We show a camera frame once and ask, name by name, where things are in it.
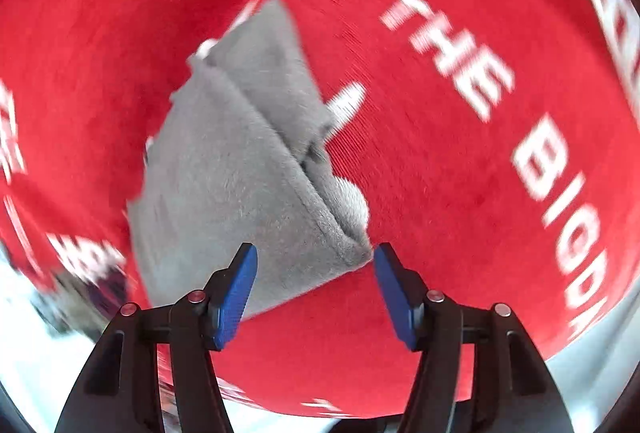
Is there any dark plaid garment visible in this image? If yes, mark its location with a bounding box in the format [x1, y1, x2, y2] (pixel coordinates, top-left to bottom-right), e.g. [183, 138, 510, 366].
[30, 258, 137, 339]

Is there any red printed blanket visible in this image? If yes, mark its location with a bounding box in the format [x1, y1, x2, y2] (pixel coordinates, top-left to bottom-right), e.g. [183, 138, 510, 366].
[0, 0, 640, 420]

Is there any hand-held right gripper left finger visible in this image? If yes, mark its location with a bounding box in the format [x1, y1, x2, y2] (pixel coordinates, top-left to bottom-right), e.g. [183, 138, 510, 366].
[54, 243, 259, 433]

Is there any grey sweater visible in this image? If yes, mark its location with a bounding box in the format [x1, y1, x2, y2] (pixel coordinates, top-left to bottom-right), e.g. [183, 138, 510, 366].
[125, 0, 374, 318]

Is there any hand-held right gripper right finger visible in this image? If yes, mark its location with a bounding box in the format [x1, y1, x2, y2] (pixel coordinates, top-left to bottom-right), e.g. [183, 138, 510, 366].
[374, 243, 576, 433]

